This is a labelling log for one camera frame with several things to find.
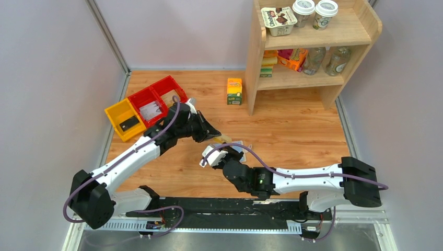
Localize grey translucent card holder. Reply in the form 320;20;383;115
230;141;249;163

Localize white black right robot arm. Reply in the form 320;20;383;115
207;149;388;212

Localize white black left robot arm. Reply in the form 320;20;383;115
63;101;222;229

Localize black credit card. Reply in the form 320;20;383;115
119;116;139;132

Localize red middle plastic bin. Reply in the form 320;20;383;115
128;87;168;128

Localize red plastic bin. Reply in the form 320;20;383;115
150;75;188;108
128;87;168;128

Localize red far plastic bin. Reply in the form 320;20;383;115
150;75;188;108

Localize yellow green juice carton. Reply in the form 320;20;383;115
227;78;243;105

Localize yellow plastic bin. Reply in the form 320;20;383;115
104;98;146;142

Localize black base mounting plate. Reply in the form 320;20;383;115
126;197;332;230

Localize yellow green sponge stack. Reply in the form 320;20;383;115
259;50;278;77

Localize orange snack box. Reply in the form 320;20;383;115
277;48;308;72

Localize wooden shelf unit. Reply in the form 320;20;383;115
243;1;382;115

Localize left clear plastic bottle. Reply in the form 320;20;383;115
302;47;327;76

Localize clear plastic bottle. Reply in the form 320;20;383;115
302;47;327;76
325;46;352;76

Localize Chobani yogurt cup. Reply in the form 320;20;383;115
261;7;298;37

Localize right clear plastic bottle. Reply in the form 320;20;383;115
325;46;352;76

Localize left white-lidded paper cup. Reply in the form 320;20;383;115
292;0;316;28

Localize white-lidded paper cup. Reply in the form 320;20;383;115
292;0;316;28
312;0;339;30

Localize right white-lidded paper cup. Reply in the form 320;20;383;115
312;0;339;30

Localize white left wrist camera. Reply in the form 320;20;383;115
185;97;197;114

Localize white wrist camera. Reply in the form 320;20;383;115
185;97;197;114
199;145;228;168

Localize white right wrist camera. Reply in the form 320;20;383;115
199;145;228;168

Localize aluminium frame rail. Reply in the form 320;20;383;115
63;206;398;250

